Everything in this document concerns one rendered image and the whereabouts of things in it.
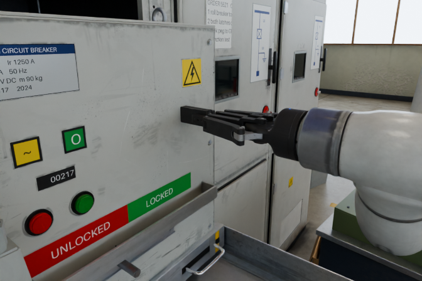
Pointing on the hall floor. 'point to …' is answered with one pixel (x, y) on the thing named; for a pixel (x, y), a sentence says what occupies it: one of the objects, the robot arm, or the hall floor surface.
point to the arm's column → (356, 265)
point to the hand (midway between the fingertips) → (196, 116)
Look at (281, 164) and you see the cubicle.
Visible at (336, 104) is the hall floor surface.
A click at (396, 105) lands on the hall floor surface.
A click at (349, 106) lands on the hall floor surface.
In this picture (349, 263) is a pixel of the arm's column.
